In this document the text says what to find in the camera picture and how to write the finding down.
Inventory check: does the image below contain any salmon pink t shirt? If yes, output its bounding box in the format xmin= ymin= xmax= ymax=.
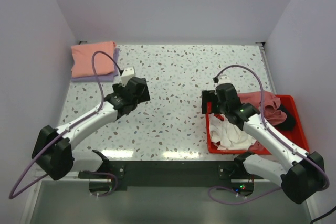
xmin=70 ymin=41 xmax=118 ymax=79

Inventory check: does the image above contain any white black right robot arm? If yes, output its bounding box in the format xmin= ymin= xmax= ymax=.
xmin=201 ymin=83 xmax=330 ymax=204

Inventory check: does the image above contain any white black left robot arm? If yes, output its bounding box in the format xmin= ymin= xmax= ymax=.
xmin=32 ymin=77 xmax=150 ymax=180

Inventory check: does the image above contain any white t shirt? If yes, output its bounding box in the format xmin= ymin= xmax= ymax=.
xmin=209 ymin=115 xmax=256 ymax=150

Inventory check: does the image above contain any folded purple t shirt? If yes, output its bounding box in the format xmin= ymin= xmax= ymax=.
xmin=71 ymin=48 xmax=120 ymax=83

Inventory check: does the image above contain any dusty rose t shirt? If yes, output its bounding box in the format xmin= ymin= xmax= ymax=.
xmin=236 ymin=91 xmax=287 ymax=150

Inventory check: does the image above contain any black t shirt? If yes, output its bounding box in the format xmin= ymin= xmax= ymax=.
xmin=276 ymin=105 xmax=297 ymax=131

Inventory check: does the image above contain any red plastic bin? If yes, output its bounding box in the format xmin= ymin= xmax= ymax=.
xmin=205 ymin=94 xmax=309 ymax=155

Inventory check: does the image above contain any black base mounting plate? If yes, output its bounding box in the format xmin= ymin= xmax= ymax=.
xmin=78 ymin=161 xmax=255 ymax=196

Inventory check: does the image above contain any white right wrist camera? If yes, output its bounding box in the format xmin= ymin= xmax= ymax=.
xmin=213 ymin=75 xmax=232 ymax=85

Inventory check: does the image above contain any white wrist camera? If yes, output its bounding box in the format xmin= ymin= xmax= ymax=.
xmin=213 ymin=75 xmax=232 ymax=85
xmin=120 ymin=66 xmax=135 ymax=86

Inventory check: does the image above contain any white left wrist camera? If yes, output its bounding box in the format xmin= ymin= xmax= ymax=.
xmin=120 ymin=66 xmax=135 ymax=86

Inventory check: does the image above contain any aluminium front rail frame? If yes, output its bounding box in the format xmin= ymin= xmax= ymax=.
xmin=33 ymin=157 xmax=312 ymax=183

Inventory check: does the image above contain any black cable bottom right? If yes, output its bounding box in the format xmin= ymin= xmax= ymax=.
xmin=312 ymin=209 xmax=336 ymax=224

